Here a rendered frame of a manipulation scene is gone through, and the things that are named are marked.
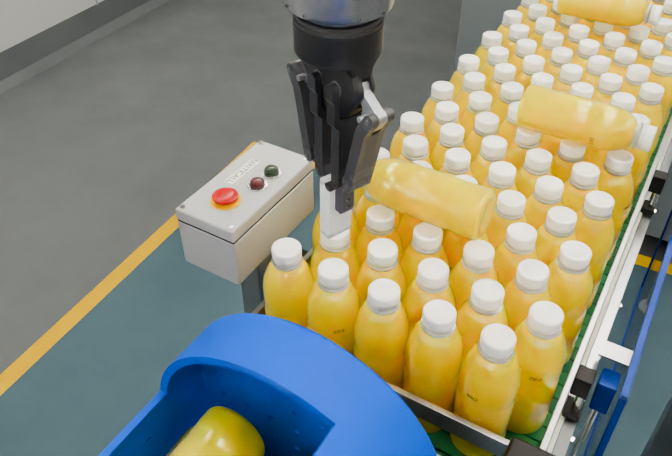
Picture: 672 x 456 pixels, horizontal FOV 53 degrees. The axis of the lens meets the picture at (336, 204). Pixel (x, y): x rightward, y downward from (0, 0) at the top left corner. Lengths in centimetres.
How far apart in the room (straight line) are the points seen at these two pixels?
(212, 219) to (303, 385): 41
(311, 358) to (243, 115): 275
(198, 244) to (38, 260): 174
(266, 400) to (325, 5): 40
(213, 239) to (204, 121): 235
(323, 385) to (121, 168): 253
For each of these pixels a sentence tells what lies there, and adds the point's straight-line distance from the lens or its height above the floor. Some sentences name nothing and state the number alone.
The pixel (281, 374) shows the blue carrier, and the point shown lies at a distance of 57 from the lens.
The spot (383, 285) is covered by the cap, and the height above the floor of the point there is 110.
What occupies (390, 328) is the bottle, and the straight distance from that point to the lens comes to 83.
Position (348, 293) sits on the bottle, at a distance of 86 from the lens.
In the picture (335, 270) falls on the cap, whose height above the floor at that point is 110.
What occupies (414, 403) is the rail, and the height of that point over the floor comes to 97.
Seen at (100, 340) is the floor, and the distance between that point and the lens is 232.
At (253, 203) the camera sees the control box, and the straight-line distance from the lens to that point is 94.
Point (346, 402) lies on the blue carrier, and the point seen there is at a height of 122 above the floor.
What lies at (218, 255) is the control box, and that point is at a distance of 95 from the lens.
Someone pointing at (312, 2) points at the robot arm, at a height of 149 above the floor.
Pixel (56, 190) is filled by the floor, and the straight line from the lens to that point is 299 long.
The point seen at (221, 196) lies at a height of 111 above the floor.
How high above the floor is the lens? 168
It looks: 39 degrees down
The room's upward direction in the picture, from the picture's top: straight up
